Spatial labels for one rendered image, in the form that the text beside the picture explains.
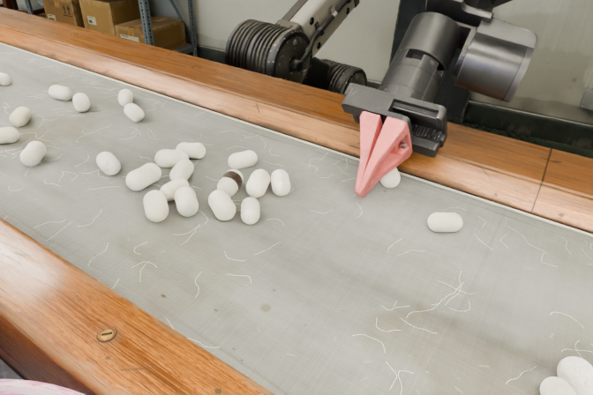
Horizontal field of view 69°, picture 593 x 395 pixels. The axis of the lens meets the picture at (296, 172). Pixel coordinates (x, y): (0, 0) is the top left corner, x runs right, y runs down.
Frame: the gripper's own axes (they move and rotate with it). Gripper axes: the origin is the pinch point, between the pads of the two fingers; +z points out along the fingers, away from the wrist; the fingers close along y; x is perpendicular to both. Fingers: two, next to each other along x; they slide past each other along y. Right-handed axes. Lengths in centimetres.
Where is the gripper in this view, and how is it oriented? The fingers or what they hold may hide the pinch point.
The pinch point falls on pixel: (362, 187)
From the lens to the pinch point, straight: 43.6
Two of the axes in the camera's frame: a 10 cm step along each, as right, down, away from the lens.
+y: 8.4, 3.2, -4.4
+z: -4.4, 8.7, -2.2
